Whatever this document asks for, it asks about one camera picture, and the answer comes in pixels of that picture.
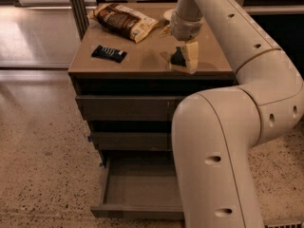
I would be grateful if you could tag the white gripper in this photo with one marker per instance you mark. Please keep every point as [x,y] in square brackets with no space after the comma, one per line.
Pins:
[184,29]

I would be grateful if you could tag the green and yellow sponge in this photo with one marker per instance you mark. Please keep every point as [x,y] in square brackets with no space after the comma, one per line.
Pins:
[177,61]

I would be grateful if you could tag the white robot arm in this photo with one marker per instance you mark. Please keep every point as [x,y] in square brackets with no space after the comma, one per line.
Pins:
[213,130]

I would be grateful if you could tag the grey drawer cabinet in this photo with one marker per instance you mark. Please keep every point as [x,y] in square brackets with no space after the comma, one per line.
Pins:
[144,71]

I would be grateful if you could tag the top grey drawer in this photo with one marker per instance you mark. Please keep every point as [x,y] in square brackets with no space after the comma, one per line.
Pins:
[128,108]

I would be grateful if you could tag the middle grey drawer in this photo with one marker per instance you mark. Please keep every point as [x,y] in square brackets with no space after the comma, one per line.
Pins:
[127,141]

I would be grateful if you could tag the open bottom grey drawer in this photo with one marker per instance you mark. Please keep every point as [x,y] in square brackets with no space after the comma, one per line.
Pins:
[140,185]

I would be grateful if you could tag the white bowl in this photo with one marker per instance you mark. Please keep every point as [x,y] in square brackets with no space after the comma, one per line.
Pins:
[168,14]

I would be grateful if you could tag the brown chip bag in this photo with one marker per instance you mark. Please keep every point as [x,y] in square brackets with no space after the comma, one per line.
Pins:
[123,20]

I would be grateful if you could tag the dark blue snack bar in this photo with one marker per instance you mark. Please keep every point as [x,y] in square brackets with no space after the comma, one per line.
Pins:
[109,53]

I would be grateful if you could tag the floor vent grille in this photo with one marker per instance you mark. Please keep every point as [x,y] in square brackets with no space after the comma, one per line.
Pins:
[284,223]

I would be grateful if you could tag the metal window frame post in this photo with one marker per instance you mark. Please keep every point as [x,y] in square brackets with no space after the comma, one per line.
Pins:
[79,13]

